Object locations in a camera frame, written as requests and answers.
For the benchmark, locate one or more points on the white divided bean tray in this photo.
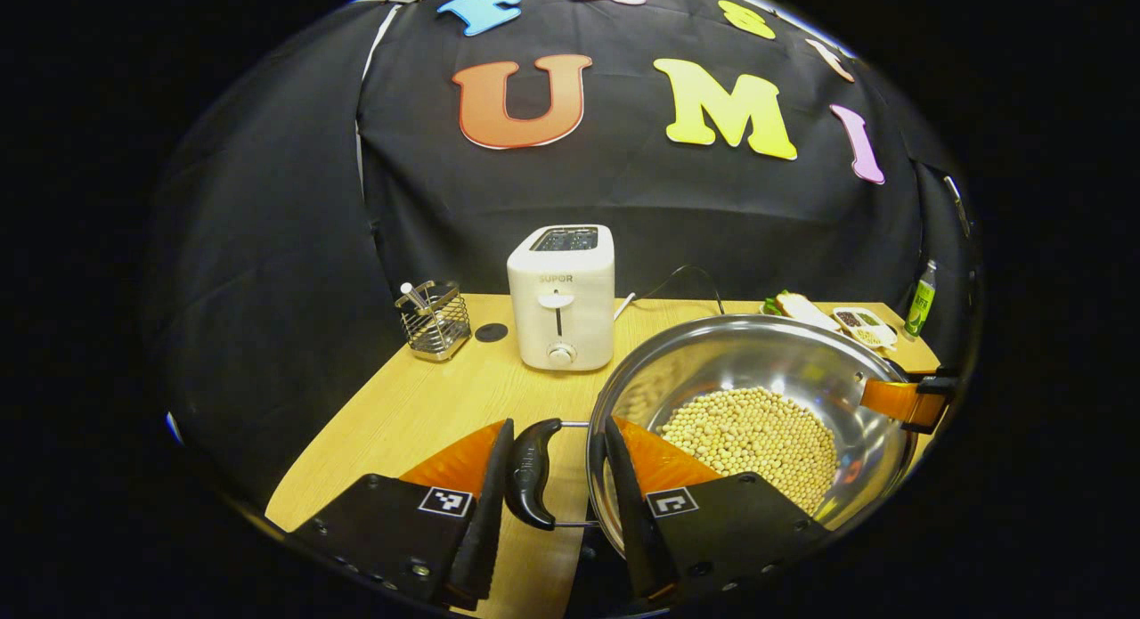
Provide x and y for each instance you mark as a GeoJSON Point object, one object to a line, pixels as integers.
{"type": "Point", "coordinates": [877, 332]}

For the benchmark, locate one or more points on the stainless steel pot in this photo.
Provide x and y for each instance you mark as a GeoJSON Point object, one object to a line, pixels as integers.
{"type": "Point", "coordinates": [730, 361]}

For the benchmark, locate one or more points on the white toaster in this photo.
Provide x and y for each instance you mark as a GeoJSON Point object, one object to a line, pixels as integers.
{"type": "Point", "coordinates": [561, 316]}

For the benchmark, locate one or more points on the pile of soybeans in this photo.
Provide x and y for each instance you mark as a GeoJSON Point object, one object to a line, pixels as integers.
{"type": "Point", "coordinates": [757, 432]}

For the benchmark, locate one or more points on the green label drink bottle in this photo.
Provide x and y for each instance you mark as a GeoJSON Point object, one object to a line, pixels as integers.
{"type": "Point", "coordinates": [921, 307]}

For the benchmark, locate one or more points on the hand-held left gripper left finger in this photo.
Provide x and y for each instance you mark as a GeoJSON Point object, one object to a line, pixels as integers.
{"type": "Point", "coordinates": [485, 530]}

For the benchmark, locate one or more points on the black table grommet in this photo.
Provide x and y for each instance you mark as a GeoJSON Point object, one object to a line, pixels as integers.
{"type": "Point", "coordinates": [491, 332]}

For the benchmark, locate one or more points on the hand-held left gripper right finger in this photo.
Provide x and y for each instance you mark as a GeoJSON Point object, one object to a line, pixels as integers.
{"type": "Point", "coordinates": [628, 521]}

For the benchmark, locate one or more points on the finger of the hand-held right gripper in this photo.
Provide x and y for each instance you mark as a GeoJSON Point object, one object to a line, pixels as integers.
{"type": "Point", "coordinates": [899, 403]}

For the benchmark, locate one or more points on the sandwich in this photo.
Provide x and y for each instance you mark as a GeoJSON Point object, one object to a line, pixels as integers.
{"type": "Point", "coordinates": [797, 305]}

